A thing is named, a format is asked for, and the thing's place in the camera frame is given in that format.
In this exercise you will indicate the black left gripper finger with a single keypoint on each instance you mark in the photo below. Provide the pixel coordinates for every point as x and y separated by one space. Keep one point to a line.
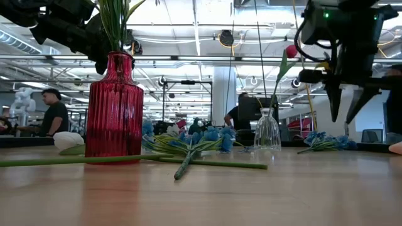
100 34
101 62

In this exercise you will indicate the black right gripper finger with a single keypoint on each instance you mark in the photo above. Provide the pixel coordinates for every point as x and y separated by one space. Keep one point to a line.
361 102
334 100

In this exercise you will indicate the blue artificial flower bunch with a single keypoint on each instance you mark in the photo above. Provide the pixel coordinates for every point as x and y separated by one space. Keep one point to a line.
185 163
326 142

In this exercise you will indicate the red artificial tulip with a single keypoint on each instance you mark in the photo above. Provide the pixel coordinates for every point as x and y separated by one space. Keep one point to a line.
291 51
63 160

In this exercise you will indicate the white artificial tulip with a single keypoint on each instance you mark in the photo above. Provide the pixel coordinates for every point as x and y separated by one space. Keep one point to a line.
67 139

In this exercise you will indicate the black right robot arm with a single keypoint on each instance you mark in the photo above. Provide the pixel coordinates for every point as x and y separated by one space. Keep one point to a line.
345 19

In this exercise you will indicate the red ribbed glass vase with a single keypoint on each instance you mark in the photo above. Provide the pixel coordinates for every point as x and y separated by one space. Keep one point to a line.
114 116

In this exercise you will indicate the clear glass vase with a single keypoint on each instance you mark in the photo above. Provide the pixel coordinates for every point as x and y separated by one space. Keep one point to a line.
267 135

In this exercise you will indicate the grey office chair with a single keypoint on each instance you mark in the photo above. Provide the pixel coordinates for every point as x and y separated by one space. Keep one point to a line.
372 136

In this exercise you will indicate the red rack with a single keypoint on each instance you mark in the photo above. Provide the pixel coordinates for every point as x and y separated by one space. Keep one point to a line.
300 124

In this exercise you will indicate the person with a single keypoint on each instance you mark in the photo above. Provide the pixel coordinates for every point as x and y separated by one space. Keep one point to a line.
239 120
56 117

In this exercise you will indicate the white humanoid robot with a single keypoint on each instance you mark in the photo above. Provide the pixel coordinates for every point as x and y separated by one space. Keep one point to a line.
23 100

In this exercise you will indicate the black monitor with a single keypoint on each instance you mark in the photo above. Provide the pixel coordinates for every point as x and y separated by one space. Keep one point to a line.
251 108

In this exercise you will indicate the black frame stand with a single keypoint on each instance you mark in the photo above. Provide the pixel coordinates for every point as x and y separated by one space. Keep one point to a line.
188 82

